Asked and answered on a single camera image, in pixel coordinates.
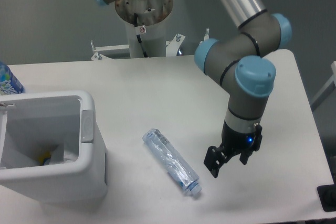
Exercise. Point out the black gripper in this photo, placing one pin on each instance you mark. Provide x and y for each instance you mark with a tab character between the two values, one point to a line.
233	143

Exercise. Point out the clear plastic wrapper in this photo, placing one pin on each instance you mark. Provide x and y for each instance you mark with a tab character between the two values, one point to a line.
64	153

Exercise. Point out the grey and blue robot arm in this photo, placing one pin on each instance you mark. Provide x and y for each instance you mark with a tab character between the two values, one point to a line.
239	66

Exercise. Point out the white plastic trash can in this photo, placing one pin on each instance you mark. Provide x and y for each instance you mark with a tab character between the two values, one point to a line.
34	123

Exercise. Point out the crushed clear plastic bottle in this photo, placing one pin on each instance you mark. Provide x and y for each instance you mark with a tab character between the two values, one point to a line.
176	166

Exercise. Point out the black clamp at table edge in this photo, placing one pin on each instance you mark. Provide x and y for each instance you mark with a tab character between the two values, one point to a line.
327	197

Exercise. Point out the colourful snack package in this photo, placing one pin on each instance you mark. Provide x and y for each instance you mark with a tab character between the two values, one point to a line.
45	158

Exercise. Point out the blue labelled water bottle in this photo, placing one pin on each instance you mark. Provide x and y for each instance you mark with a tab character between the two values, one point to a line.
9	83

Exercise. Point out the white frame at right edge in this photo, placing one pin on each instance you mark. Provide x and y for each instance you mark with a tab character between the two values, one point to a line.
325	90

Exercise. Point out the white metal table frame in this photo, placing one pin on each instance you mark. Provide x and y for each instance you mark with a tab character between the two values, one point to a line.
173	48

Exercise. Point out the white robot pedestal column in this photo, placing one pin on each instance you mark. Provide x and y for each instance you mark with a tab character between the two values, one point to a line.
145	24

